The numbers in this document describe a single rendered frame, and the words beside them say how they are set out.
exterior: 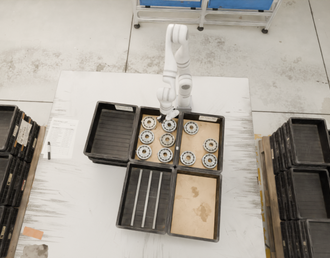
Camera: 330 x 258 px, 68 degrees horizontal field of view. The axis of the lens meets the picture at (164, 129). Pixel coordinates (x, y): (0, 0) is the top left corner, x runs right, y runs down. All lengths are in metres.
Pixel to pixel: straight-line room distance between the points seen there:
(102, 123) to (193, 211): 0.87
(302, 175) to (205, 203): 1.05
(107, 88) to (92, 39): 1.43
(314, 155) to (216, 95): 0.95
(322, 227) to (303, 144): 0.65
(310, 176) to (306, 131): 0.38
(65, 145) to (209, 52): 2.06
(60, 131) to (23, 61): 1.66
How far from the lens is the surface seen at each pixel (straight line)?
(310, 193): 2.42
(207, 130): 1.78
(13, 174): 2.48
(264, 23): 3.55
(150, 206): 1.64
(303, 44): 3.72
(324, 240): 2.29
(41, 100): 3.14
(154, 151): 1.71
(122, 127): 1.79
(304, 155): 2.36
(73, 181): 1.90
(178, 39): 1.33
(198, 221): 1.64
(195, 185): 1.66
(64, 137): 2.02
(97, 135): 1.80
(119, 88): 2.10
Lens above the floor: 2.46
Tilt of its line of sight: 67 degrees down
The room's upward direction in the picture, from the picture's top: 1 degrees clockwise
